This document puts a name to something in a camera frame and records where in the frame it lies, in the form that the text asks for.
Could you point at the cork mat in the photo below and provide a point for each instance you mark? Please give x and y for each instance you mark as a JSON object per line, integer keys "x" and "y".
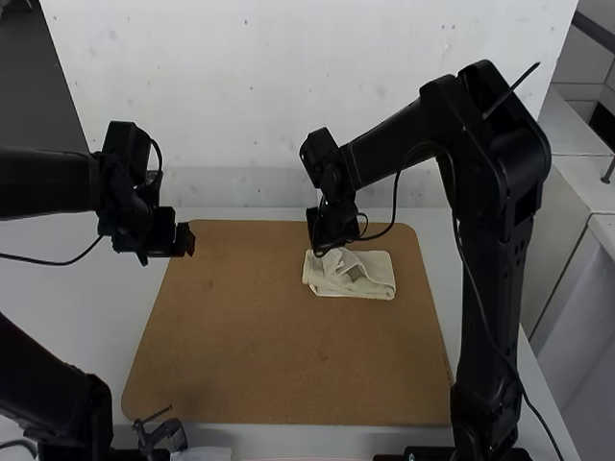
{"x": 264, "y": 336}

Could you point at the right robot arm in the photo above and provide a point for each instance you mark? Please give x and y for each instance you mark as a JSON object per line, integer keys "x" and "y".
{"x": 480, "y": 144}

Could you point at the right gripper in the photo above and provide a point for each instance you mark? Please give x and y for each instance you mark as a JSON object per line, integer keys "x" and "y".
{"x": 334, "y": 221}

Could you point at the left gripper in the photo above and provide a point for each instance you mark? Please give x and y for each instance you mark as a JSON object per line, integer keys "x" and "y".
{"x": 161, "y": 233}

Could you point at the white backdrop board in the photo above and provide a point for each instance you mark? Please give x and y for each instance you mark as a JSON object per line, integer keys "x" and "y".
{"x": 288, "y": 86}

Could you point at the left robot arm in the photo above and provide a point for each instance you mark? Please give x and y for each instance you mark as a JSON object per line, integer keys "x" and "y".
{"x": 43, "y": 182}

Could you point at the black clamp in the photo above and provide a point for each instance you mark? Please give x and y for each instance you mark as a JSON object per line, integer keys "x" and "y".
{"x": 158, "y": 429}

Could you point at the pale towel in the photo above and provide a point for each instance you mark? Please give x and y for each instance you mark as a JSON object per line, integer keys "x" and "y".
{"x": 370, "y": 278}

